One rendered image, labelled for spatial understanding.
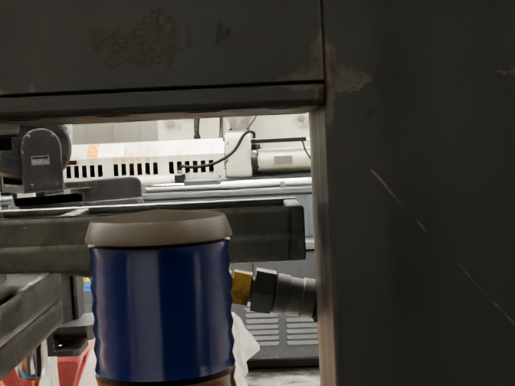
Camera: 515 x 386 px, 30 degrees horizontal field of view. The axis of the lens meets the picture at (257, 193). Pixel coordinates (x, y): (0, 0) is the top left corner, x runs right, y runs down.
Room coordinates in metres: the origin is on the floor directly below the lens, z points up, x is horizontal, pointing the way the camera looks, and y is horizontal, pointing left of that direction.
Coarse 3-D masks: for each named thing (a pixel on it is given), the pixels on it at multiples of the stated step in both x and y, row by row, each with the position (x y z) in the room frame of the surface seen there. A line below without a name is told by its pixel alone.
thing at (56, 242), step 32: (0, 224) 0.47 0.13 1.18; (32, 224) 0.47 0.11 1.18; (64, 224) 0.47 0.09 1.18; (256, 224) 0.47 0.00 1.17; (288, 224) 0.47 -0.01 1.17; (0, 256) 0.47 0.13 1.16; (32, 256) 0.47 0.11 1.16; (64, 256) 0.47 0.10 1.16; (256, 256) 0.47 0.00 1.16; (288, 256) 0.47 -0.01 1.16; (0, 288) 0.53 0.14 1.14; (32, 288) 0.53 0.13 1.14; (0, 320) 0.46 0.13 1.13; (32, 320) 0.53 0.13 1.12; (0, 352) 0.46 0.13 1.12; (32, 352) 0.57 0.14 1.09
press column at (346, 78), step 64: (384, 0) 0.44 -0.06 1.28; (448, 0) 0.44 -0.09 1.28; (512, 0) 0.44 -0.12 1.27; (384, 64) 0.44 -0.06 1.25; (448, 64) 0.44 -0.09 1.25; (512, 64) 0.44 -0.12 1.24; (320, 128) 0.47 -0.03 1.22; (384, 128) 0.44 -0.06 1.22; (448, 128) 0.44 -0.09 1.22; (512, 128) 0.44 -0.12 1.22; (320, 192) 0.49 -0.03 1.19; (384, 192) 0.44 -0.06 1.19; (448, 192) 0.44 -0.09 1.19; (512, 192) 0.44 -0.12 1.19; (320, 256) 0.51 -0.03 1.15; (384, 256) 0.44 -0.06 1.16; (448, 256) 0.44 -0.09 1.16; (512, 256) 0.44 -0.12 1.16; (320, 320) 0.54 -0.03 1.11; (384, 320) 0.44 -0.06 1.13; (448, 320) 0.44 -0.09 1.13; (512, 320) 0.44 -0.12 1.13; (320, 384) 0.56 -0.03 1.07; (384, 384) 0.44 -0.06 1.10; (448, 384) 0.44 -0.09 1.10; (512, 384) 0.44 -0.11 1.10
